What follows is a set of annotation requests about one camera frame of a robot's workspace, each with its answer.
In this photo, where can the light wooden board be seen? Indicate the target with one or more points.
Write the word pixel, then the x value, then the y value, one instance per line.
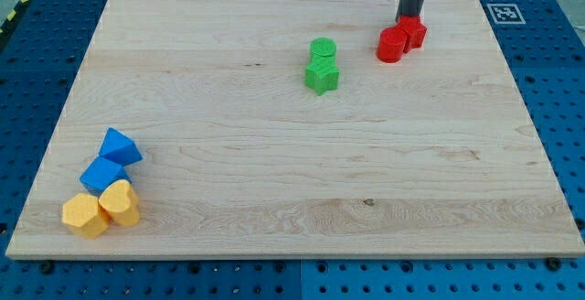
pixel 431 157

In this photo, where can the yellow black hazard tape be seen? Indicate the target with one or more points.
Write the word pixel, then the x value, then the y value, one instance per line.
pixel 14 16

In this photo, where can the yellow hexagon block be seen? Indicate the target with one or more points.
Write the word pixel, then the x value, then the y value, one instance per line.
pixel 84 216

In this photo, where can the white fiducial marker tag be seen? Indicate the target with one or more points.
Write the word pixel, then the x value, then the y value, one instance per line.
pixel 505 14

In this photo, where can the blue triangular block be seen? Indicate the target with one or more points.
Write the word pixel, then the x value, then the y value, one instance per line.
pixel 119 148

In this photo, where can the green star block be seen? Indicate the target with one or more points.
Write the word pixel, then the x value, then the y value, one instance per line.
pixel 322 75

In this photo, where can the red cylinder block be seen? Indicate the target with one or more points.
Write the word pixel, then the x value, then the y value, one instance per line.
pixel 391 44

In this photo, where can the yellow heart block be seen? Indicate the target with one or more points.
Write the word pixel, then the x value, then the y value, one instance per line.
pixel 120 201

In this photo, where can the blue cube block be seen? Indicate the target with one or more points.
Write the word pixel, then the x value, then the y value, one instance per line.
pixel 100 174

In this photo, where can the green cylinder block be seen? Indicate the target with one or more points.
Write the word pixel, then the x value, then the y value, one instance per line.
pixel 322 47

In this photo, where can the red star block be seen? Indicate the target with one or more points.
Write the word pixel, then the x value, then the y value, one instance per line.
pixel 415 31

